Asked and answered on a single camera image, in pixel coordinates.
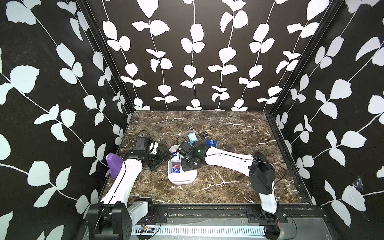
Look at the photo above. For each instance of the dark blue tissue pack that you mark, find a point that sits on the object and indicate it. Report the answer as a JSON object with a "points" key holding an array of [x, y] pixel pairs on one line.
{"points": [[212, 143]]}

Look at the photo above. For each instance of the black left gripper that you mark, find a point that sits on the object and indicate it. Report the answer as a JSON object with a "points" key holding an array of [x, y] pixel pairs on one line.
{"points": [[161, 159]]}

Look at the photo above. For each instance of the white storage box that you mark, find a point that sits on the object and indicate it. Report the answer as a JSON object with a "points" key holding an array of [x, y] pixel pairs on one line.
{"points": [[183, 178]]}

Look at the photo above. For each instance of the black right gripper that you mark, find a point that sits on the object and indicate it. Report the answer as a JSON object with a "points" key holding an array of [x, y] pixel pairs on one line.
{"points": [[183, 164]]}

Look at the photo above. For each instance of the purple plastic scoop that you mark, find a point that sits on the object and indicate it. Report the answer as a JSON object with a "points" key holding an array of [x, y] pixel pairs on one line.
{"points": [[115, 163]]}

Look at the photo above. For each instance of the light blue tissue pack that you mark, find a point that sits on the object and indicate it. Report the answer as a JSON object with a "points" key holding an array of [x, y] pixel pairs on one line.
{"points": [[192, 137]]}

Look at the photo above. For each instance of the white ribbed cable duct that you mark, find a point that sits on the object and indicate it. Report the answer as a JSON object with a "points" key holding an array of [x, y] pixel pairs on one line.
{"points": [[201, 231]]}

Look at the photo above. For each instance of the cartoon blue red tissue pack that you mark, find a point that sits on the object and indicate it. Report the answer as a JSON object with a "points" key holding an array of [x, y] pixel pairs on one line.
{"points": [[175, 167]]}

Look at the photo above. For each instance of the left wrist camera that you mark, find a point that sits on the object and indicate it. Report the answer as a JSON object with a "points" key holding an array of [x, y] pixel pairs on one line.
{"points": [[144, 144]]}

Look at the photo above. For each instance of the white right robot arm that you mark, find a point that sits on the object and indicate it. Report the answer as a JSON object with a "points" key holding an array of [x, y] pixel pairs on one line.
{"points": [[260, 171]]}

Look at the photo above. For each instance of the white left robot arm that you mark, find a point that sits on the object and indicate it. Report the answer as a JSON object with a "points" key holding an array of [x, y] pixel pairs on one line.
{"points": [[112, 218]]}

